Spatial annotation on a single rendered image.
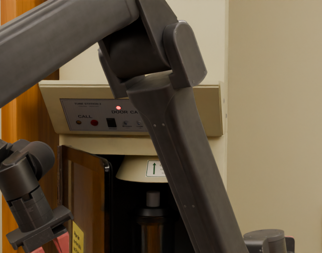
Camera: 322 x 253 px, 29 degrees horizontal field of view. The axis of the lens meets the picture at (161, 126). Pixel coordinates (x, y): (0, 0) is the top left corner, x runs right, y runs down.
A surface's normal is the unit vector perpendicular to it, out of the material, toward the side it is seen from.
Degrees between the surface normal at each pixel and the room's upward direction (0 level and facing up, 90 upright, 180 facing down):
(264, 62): 90
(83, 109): 135
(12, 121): 90
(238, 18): 90
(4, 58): 80
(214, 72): 90
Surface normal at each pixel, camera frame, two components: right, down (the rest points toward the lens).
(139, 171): -0.44, -0.36
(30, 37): 0.77, -0.14
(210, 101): -0.12, 0.74
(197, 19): -0.16, 0.05
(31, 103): 0.99, 0.01
